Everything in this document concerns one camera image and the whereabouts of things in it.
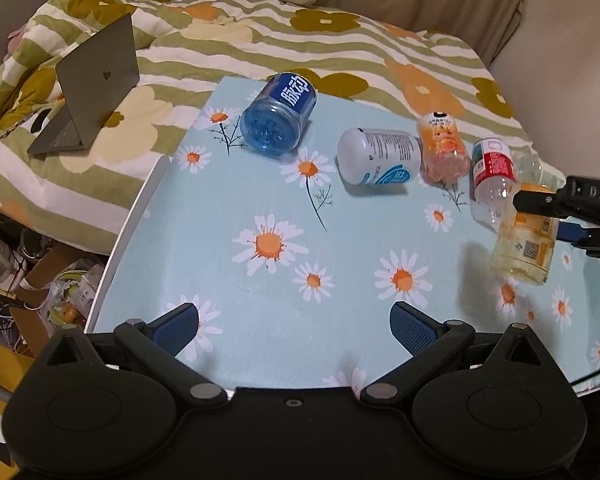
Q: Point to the red label water bottle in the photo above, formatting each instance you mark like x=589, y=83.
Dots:
x=492, y=180

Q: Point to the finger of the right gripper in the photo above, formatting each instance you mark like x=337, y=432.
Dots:
x=537, y=203
x=570, y=232

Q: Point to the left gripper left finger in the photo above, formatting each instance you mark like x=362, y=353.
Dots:
x=155, y=346

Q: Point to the grey open laptop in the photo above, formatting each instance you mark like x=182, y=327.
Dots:
x=94, y=79

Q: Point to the orange juice bottle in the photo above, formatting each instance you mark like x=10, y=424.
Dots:
x=444, y=155

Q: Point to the light blue daisy tablecloth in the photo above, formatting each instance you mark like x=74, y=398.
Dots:
x=294, y=272

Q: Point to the striped floral quilt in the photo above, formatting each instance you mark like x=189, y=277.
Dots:
x=184, y=49

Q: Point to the yellow vitamin drink bottle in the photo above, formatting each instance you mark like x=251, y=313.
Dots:
x=525, y=245

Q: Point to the clear green label bottle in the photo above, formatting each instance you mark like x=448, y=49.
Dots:
x=530, y=168

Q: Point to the blue sports drink bottle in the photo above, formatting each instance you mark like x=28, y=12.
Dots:
x=274, y=121

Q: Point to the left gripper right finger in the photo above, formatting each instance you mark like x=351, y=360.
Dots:
x=434, y=347

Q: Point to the white blue label bottle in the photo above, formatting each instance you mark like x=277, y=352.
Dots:
x=378, y=157

